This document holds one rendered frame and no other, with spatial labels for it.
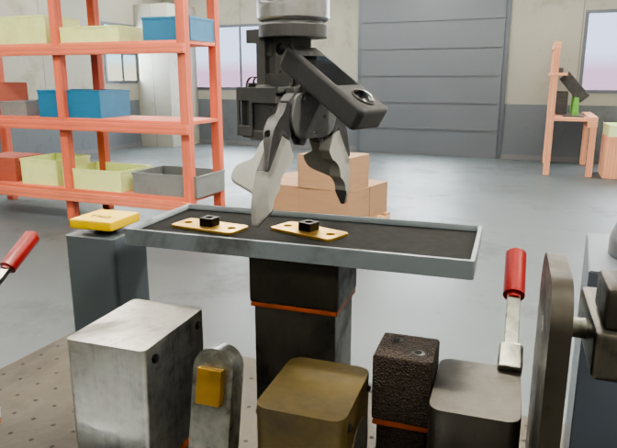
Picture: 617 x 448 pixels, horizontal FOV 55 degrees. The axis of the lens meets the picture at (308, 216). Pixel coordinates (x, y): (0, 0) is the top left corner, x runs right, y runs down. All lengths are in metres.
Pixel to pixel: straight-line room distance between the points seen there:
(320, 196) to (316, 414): 4.51
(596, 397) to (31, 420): 0.97
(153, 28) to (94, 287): 4.69
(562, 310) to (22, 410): 1.08
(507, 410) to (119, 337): 0.32
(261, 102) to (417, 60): 10.02
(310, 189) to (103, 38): 2.24
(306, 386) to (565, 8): 10.04
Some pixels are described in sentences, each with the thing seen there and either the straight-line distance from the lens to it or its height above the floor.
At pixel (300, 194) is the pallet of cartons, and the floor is 0.36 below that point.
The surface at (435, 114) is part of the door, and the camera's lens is 10.56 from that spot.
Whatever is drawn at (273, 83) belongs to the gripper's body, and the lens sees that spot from 0.64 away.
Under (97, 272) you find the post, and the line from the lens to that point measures 0.76.
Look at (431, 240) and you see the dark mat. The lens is 0.63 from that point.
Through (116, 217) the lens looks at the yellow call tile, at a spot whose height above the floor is 1.16.
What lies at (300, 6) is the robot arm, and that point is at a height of 1.39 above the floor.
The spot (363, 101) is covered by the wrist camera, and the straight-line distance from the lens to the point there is 0.58.
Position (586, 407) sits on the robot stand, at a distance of 0.86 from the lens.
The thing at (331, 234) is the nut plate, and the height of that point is 1.16.
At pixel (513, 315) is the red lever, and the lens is 0.59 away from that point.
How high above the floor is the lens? 1.33
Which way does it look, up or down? 13 degrees down
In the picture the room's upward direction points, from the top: straight up
